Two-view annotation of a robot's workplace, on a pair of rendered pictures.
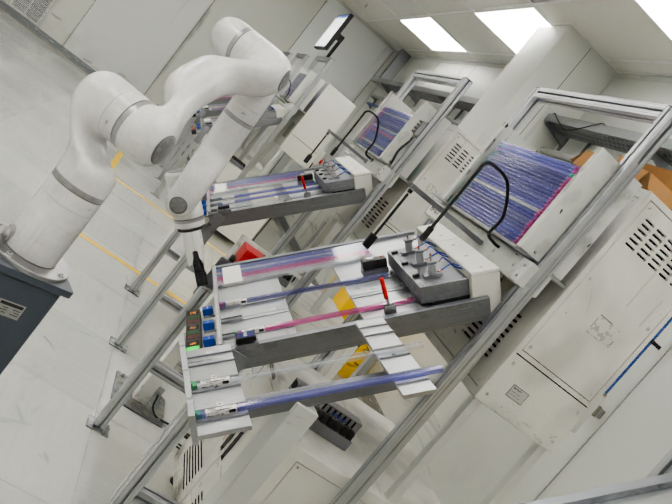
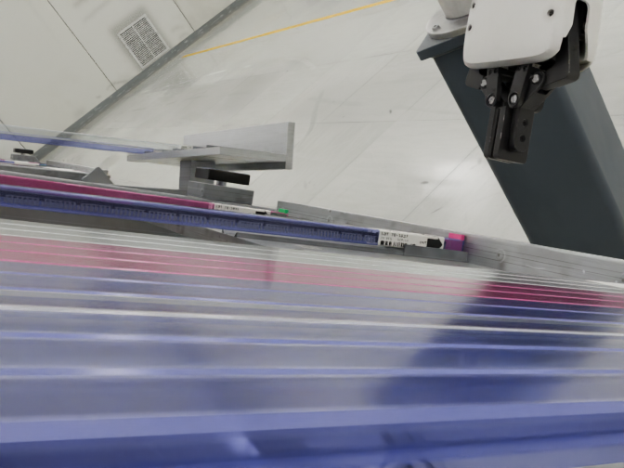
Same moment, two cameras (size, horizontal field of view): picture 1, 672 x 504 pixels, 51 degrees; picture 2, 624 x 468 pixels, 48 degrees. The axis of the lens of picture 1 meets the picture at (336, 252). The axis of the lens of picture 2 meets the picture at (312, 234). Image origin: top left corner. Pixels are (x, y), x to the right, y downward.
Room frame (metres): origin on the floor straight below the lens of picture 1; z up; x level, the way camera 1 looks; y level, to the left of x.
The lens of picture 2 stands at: (2.46, 0.07, 1.01)
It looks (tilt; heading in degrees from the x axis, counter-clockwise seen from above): 25 degrees down; 179
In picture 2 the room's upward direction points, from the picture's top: 35 degrees counter-clockwise
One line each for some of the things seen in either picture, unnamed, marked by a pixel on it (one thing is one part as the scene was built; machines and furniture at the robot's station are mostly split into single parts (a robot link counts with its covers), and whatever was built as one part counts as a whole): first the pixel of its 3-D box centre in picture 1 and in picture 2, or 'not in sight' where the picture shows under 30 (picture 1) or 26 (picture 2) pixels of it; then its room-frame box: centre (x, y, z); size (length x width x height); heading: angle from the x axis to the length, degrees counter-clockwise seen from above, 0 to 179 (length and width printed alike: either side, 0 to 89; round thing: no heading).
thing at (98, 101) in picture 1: (100, 132); not in sight; (1.47, 0.54, 1.00); 0.19 x 0.12 x 0.24; 79
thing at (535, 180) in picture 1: (521, 197); not in sight; (2.15, -0.33, 1.52); 0.51 x 0.13 x 0.27; 19
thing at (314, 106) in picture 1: (270, 145); not in sight; (6.69, 1.11, 0.95); 1.36 x 0.82 x 1.90; 109
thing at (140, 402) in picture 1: (196, 326); not in sight; (2.78, 0.25, 0.39); 0.24 x 0.24 x 0.78; 19
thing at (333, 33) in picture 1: (335, 36); not in sight; (6.64, 1.24, 2.10); 0.58 x 0.14 x 0.41; 19
